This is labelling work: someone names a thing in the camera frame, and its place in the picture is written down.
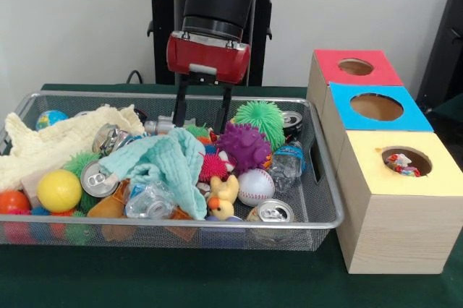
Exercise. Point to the blue globe ball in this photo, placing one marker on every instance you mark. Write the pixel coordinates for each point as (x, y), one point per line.
(50, 119)

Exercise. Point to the cream knitted cloth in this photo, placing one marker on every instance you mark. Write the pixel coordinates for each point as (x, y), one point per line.
(54, 138)

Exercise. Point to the black panel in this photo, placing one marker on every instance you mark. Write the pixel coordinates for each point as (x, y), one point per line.
(448, 51)

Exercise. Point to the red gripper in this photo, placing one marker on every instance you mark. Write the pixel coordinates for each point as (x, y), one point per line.
(206, 60)

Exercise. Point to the yellow ball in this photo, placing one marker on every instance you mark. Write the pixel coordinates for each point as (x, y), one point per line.
(59, 190)

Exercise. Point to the dark green table cloth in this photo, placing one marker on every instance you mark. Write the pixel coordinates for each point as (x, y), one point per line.
(181, 279)

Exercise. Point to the white baseball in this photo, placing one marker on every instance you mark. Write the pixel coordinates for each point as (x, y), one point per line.
(256, 188)

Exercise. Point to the green spiky ball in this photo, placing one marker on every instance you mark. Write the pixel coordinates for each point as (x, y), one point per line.
(258, 116)

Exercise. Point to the wooden three-hole box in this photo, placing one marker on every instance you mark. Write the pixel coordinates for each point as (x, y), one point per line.
(398, 232)

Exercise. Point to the purple spiky toy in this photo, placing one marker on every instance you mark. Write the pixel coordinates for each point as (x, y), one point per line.
(246, 145)

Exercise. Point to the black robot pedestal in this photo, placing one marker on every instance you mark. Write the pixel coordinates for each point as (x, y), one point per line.
(159, 51)

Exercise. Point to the mint knitted cloth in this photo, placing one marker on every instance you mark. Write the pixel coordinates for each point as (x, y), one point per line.
(170, 163)

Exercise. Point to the large colourful patterned cloth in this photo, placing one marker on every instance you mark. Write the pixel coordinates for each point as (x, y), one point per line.
(401, 167)

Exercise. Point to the silver drink can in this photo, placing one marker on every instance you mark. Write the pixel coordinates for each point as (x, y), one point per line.
(270, 210)
(96, 181)

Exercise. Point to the silver mesh bin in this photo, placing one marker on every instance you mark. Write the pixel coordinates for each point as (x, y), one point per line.
(144, 237)

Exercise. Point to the yellow plush duck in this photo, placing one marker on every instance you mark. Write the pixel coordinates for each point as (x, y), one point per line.
(221, 206)

